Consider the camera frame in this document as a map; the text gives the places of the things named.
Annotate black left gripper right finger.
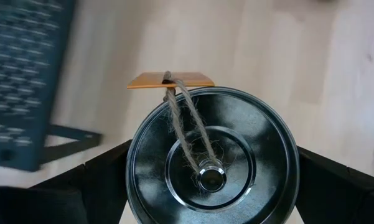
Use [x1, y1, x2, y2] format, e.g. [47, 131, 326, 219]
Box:
[295, 146, 374, 224]

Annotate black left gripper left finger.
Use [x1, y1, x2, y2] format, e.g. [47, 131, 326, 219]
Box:
[0, 139, 134, 224]

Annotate silver candle can orange tag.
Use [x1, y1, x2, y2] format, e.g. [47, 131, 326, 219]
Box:
[126, 70, 301, 224]

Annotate black perforated metal shelf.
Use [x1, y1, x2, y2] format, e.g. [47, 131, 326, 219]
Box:
[0, 0, 103, 172]

